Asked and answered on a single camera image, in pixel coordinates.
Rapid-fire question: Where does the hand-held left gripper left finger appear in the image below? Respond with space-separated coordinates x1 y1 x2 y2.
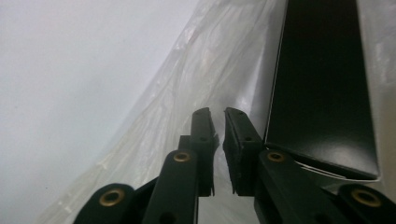
177 106 219 198

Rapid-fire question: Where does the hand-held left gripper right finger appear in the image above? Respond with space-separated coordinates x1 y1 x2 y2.
222 106 266 198

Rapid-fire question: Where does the clear printed plastic bag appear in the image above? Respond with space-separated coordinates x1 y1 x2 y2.
32 0 396 224

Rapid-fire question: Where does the black box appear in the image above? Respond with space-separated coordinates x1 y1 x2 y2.
248 0 382 182

